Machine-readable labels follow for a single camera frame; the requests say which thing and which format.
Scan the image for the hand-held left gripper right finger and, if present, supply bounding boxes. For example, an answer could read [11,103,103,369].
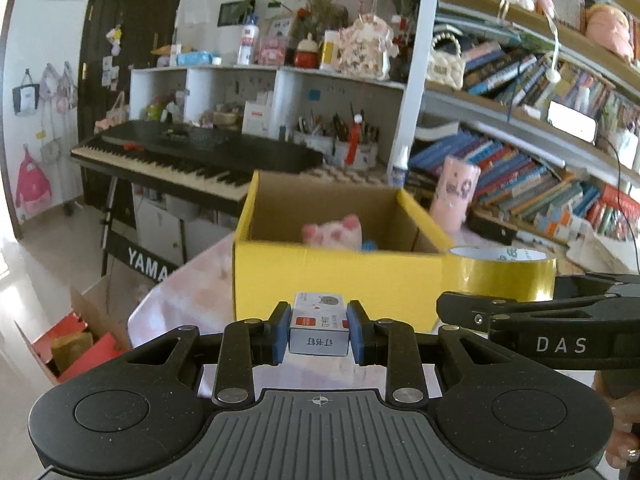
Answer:
[346,300,538,403]

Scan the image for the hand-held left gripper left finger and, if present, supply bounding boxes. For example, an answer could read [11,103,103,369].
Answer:
[127,301,292,406]

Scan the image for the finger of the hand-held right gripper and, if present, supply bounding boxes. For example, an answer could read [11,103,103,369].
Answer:
[554,273,640,299]
[436,290,597,334]

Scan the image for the small white staples box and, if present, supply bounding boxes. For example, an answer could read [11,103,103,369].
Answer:
[288,291,351,357]

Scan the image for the yellow tape roll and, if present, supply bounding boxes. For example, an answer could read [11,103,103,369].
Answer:
[442,245,558,304]

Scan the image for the yellow cardboard box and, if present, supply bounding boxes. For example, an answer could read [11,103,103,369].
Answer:
[232,170,457,334]

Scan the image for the pink plush toy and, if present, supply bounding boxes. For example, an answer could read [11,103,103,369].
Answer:
[301,213,364,252]

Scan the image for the pink checkered cloth desktop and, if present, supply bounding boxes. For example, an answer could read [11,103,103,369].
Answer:
[127,231,501,398]

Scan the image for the person's right hand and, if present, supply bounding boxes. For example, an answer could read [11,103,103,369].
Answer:
[605,400,640,468]

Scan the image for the pink cylinder cup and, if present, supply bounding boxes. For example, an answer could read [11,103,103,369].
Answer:
[429,155,482,234]

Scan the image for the long row of books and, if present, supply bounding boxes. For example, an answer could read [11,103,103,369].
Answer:
[407,131,640,242]

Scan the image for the black keyboard stand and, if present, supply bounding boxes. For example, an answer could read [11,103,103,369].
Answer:
[99,175,187,283]

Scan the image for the white tablet device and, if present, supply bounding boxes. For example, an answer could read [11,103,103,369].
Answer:
[547,101,599,144]

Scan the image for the pen holder with pens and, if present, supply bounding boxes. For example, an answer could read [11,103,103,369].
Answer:
[292,104,382,169]

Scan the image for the black electric keyboard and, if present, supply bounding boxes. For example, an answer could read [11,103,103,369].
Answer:
[69,119,324,204]

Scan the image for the wooden bookshelf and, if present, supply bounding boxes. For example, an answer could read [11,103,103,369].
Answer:
[399,0,640,283]

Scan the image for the cardboard box with red packets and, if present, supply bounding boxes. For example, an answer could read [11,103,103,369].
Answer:
[14,287,134,386]

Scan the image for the white box with red label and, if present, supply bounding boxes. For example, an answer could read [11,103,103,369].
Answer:
[242,101,274,136]

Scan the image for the short row of books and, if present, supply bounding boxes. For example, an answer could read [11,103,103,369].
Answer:
[462,41,640,128]

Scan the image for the white cubby shelf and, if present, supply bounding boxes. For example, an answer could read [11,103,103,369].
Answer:
[128,64,407,172]

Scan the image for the white knit bag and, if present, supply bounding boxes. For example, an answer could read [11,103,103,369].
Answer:
[427,32,467,91]

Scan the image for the pink plush head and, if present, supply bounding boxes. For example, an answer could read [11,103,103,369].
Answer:
[584,3,634,62]

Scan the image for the floral house-shaped bag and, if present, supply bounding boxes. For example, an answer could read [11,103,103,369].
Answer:
[337,14,399,81]

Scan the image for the pink patterned box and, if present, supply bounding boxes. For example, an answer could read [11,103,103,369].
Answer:
[257,35,289,66]

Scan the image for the red and white figurine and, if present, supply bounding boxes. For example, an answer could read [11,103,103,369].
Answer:
[293,33,321,69]

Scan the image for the yellow and white carton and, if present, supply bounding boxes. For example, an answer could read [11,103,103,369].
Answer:
[319,29,342,71]

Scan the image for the blue tissue pack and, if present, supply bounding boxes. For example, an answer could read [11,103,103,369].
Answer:
[175,51,222,67]

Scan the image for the pink backpack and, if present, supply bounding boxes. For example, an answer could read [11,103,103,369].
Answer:
[14,144,54,214]

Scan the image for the white plastic bottle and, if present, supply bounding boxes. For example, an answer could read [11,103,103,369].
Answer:
[237,14,261,66]

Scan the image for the hanging pink bags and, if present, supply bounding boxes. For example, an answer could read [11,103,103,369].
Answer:
[39,62,79,114]

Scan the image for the dried flower bouquet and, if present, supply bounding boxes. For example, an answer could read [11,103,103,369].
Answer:
[278,0,352,42]

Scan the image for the dark door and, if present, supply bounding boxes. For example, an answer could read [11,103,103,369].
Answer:
[79,0,189,212]

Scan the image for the dark tote bag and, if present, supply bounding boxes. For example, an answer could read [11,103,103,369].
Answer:
[12,67,40,117]

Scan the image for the black picture frame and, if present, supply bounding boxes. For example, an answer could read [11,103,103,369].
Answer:
[217,2,252,29]

